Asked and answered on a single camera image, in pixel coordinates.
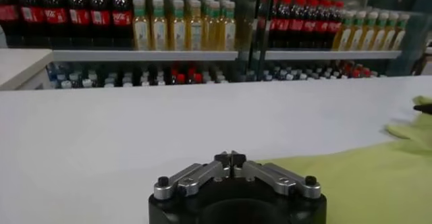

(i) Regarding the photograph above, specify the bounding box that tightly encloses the light green t-shirt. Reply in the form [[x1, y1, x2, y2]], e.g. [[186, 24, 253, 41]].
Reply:
[[259, 95, 432, 224]]

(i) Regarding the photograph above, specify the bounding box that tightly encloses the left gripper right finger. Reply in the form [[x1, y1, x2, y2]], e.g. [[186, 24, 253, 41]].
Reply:
[[231, 150, 322, 200]]

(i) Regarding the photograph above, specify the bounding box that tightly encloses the yellow juice bottle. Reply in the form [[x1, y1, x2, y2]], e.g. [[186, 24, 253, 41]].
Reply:
[[132, 0, 151, 51], [380, 11, 400, 51], [346, 9, 367, 51], [390, 12, 411, 51], [150, 0, 169, 51], [357, 10, 379, 51], [369, 11, 389, 51], [219, 1, 237, 51], [168, 0, 187, 51], [186, 0, 204, 51], [332, 9, 356, 51], [202, 0, 221, 51]]

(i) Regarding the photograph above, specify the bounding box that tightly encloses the left beverage shelf rack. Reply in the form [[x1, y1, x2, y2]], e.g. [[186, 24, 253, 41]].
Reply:
[[0, 0, 267, 90]]

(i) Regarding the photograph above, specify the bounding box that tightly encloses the white side table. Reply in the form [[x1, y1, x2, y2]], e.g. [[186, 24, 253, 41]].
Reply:
[[0, 48, 55, 91]]

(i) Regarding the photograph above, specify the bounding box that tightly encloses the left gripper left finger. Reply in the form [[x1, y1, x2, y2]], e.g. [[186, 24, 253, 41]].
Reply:
[[153, 150, 234, 201]]

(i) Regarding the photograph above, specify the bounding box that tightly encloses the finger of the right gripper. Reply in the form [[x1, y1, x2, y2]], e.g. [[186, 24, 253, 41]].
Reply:
[[413, 103, 432, 115]]

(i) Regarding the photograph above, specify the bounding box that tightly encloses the right beverage shelf rack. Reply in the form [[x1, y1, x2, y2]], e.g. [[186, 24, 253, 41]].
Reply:
[[259, 0, 432, 78]]

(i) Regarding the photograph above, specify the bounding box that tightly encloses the beverage shelf rack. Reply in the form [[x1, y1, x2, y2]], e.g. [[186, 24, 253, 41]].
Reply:
[[259, 0, 432, 78], [0, 0, 267, 90]]

